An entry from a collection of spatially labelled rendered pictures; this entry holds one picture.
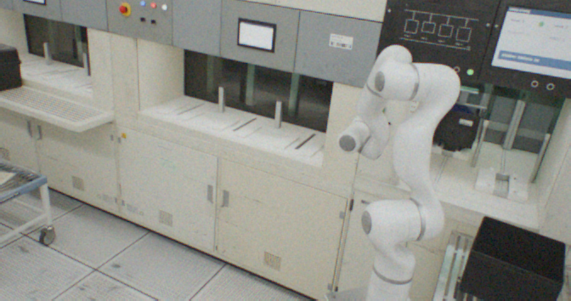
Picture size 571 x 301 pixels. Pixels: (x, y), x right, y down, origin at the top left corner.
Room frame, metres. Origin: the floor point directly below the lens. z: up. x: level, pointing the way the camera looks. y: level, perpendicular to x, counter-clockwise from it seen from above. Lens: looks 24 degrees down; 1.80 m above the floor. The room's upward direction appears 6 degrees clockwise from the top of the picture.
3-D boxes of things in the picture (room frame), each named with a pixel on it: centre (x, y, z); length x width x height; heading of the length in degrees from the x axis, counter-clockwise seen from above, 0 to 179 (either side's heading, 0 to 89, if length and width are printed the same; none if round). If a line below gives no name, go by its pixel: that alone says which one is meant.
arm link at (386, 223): (1.08, -0.34, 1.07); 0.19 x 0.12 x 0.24; 106
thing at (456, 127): (2.28, -0.92, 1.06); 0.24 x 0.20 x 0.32; 66
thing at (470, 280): (1.31, -0.85, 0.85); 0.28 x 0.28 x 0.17; 60
